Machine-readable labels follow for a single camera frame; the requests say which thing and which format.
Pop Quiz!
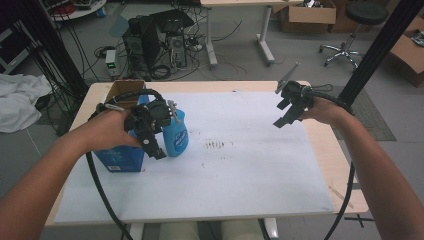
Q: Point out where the black swivel stool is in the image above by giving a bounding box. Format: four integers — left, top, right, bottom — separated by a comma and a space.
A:
318, 0, 390, 73

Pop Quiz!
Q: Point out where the black computer tower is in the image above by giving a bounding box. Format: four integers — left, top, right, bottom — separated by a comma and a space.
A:
121, 8, 196, 82

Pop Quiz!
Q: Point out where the grey computer tower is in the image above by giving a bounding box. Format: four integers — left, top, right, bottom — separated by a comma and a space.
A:
165, 33, 188, 70

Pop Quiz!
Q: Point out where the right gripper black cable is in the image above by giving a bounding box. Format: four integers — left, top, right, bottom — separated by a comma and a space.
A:
301, 83, 357, 240

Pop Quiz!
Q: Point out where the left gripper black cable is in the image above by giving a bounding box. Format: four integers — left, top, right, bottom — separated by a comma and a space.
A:
85, 87, 167, 240

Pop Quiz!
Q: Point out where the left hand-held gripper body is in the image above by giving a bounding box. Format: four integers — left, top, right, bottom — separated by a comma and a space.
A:
124, 98, 173, 135

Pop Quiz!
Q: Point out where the person's right hand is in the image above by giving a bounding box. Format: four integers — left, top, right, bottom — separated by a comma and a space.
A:
298, 96, 351, 127

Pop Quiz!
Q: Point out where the grey floor mat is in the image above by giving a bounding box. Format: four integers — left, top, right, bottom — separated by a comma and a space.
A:
329, 85, 398, 142

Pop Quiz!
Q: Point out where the white-legged wooden desk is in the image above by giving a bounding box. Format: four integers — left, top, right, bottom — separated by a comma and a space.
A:
199, 0, 305, 70

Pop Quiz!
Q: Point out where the blue spray bottle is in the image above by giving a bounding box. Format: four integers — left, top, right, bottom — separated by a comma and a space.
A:
162, 99, 190, 158

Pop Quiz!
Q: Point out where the blue cardboard box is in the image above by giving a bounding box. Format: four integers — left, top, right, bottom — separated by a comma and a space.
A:
93, 79, 152, 174

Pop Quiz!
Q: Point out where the white table mat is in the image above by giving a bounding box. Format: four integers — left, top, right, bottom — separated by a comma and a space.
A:
53, 89, 335, 224

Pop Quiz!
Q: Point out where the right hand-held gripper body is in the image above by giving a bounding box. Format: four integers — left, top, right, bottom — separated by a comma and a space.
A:
274, 62, 315, 115

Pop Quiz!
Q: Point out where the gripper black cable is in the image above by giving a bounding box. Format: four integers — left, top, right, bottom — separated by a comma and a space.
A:
301, 83, 357, 240
85, 87, 167, 240

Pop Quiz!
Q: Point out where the round white table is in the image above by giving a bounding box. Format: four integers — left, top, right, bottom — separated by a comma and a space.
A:
41, 0, 108, 22

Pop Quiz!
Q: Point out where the brown cardboard box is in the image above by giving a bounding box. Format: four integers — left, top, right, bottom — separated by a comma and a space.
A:
272, 0, 338, 34
386, 15, 424, 89

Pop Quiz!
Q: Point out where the black stand with cables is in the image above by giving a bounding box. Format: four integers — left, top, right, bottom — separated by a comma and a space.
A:
35, 0, 90, 102

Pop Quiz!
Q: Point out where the white power supply unit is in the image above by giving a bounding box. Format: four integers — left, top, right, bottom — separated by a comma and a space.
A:
104, 49, 118, 80

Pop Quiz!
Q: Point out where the white cloth heap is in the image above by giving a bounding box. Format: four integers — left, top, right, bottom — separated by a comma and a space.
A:
0, 72, 54, 134

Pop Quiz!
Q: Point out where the black aluminium post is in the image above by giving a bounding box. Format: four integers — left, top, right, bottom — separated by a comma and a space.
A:
337, 0, 424, 108

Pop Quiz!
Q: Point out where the black tape cross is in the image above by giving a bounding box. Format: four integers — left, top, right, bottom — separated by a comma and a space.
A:
344, 213, 375, 230

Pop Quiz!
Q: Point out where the person's left hand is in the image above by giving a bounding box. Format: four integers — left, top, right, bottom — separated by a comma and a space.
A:
87, 109, 142, 150

